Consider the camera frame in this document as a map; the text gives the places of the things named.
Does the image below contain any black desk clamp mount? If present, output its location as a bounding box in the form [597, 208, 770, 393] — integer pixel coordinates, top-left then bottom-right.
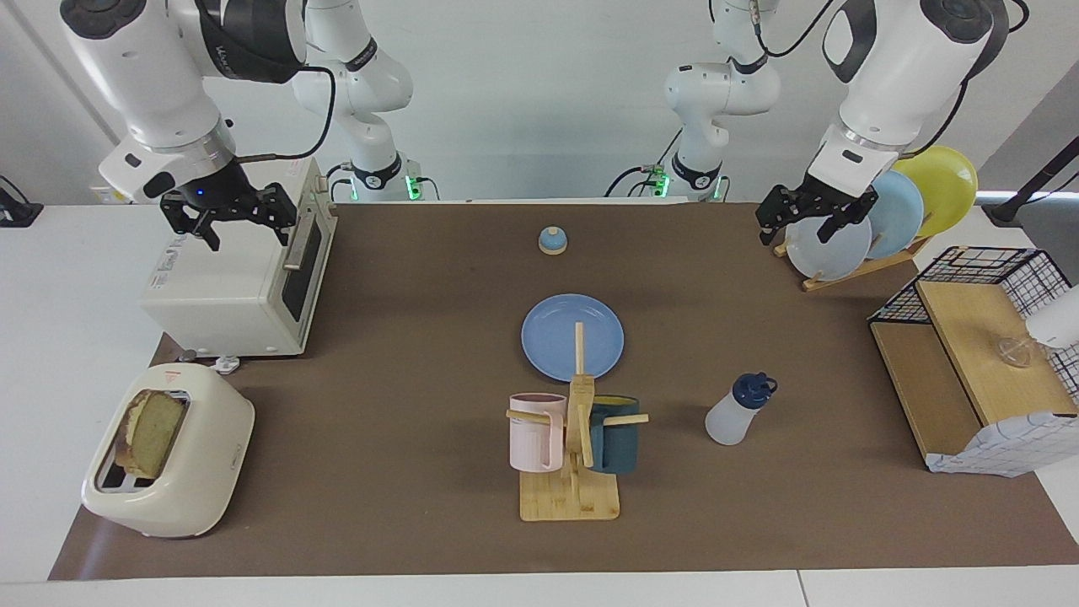
[0, 175, 43, 227]

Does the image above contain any white cylindrical object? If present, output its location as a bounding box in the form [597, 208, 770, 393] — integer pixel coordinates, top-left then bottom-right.
[1024, 285, 1079, 349]

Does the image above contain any dark teal mug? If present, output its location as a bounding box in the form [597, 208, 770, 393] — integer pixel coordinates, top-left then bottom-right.
[588, 395, 641, 474]

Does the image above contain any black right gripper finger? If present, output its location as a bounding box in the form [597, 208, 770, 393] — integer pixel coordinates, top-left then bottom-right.
[255, 182, 298, 247]
[160, 196, 222, 252]

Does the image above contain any light blue racked plate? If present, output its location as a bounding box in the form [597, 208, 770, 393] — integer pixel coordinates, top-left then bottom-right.
[843, 169, 925, 261]

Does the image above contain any white navy-capped seasoning bottle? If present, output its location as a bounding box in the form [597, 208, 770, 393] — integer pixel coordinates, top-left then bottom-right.
[705, 372, 778, 446]

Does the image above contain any wooden dish rack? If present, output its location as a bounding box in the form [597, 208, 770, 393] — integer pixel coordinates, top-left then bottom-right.
[774, 234, 932, 293]

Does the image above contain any cream two-slot toaster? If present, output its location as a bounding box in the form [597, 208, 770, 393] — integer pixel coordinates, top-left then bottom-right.
[81, 364, 255, 539]

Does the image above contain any blue round dinner plate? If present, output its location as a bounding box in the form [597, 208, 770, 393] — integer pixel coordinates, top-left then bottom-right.
[521, 293, 625, 382]

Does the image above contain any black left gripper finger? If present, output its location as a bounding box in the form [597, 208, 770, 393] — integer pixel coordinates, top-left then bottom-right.
[816, 190, 879, 245]
[756, 187, 797, 247]

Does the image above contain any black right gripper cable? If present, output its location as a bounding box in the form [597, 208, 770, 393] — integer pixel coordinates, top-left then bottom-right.
[236, 66, 336, 163]

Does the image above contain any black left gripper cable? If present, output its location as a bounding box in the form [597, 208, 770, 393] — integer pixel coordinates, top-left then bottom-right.
[906, 76, 970, 157]

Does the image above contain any wooden shelf with wire basket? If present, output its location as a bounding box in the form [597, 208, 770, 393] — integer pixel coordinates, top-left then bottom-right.
[868, 246, 1079, 460]

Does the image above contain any grey translucent plate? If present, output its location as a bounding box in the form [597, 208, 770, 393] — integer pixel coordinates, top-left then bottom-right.
[786, 211, 872, 282]

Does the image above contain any white checkered cloth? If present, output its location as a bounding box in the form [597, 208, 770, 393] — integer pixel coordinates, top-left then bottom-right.
[925, 411, 1079, 479]

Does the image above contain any yellow plate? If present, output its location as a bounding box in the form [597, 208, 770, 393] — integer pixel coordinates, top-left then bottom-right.
[890, 146, 979, 239]

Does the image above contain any toasted bread slice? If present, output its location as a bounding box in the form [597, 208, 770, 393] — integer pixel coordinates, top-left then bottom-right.
[115, 389, 188, 480]

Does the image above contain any wooden mug tree rack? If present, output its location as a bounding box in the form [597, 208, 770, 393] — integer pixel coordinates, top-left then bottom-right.
[506, 322, 650, 522]

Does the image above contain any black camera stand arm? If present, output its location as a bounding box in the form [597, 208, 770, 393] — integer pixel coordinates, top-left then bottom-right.
[982, 135, 1079, 227]

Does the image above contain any brown table mat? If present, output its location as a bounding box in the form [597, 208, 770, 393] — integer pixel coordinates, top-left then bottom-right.
[48, 202, 1079, 581]

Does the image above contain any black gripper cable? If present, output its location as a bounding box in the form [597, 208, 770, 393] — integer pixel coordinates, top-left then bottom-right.
[906, 76, 970, 157]
[236, 66, 336, 163]

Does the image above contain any white toaster oven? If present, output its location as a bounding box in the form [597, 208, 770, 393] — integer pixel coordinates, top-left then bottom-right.
[140, 156, 338, 358]

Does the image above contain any pink ribbed mug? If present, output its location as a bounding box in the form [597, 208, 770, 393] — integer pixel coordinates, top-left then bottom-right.
[508, 393, 567, 473]

